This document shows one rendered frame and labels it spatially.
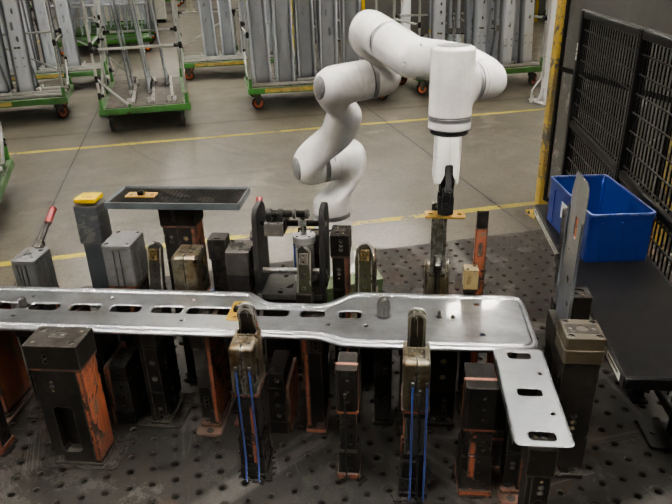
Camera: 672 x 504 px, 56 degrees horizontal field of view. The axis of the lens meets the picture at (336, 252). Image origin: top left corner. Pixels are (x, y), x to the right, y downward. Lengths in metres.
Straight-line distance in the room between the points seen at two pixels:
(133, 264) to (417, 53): 0.86
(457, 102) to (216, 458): 0.95
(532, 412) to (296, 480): 0.56
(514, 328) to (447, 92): 0.54
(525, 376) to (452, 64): 0.61
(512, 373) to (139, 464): 0.86
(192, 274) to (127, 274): 0.17
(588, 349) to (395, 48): 0.72
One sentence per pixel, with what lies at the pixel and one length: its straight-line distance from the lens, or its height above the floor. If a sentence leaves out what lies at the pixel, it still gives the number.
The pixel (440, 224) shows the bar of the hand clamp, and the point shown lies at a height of 1.16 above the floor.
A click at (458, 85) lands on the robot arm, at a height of 1.52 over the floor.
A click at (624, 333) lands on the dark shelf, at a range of 1.44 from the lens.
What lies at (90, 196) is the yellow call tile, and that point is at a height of 1.16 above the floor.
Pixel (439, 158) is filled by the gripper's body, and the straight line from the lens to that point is 1.26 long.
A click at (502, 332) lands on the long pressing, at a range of 1.43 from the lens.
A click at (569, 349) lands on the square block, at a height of 1.03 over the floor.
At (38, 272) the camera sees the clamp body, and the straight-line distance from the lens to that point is 1.82.
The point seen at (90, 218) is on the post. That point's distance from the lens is 1.89.
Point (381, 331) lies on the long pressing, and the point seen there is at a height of 1.00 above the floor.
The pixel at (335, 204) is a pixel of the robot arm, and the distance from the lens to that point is 1.99.
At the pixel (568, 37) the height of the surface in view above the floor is 1.24.
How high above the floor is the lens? 1.75
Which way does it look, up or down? 25 degrees down
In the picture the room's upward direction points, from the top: 2 degrees counter-clockwise
